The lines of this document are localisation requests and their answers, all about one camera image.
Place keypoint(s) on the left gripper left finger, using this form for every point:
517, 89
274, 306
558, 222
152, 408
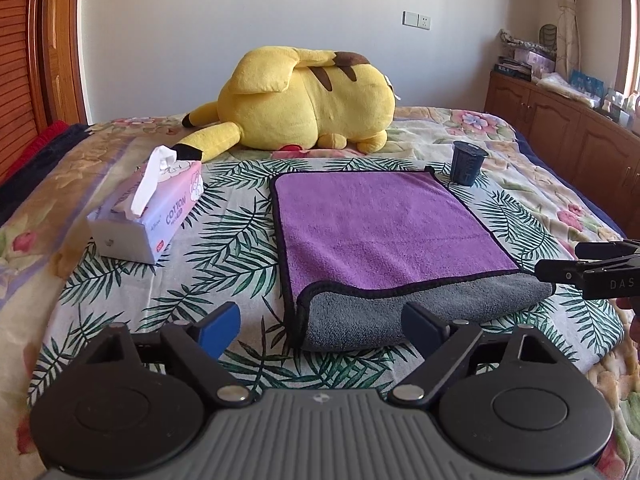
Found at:
192, 350

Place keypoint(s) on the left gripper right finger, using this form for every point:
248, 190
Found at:
445, 349

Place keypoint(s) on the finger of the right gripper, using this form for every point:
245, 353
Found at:
606, 250
567, 272

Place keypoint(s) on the purple and grey towel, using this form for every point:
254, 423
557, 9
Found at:
355, 246

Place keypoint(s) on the palm leaf print cloth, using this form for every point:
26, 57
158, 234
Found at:
321, 255

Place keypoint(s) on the wooden low cabinet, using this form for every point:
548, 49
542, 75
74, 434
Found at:
589, 151

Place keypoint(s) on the pink tissue box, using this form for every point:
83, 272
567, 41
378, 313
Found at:
139, 219

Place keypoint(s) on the dark blue cup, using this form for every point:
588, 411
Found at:
467, 159

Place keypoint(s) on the blue picture box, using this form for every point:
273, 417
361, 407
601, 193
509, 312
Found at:
587, 84

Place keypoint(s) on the plastic bag on cabinet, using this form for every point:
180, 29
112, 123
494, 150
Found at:
555, 83

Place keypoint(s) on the floral bed quilt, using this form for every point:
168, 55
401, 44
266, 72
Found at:
57, 292

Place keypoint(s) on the stack of boxes on cabinet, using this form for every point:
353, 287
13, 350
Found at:
523, 60

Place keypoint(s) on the patterned beige curtain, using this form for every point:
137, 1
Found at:
567, 37

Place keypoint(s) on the dark blue blanket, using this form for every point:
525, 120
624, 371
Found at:
35, 164

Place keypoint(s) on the red cloth by headboard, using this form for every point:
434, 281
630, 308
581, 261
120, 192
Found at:
44, 138

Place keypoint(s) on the yellow Pikachu plush toy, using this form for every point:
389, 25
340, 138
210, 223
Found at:
285, 96

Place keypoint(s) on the wooden slatted headboard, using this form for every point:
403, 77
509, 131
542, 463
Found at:
40, 72

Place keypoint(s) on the white wall switch socket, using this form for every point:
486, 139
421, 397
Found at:
416, 20

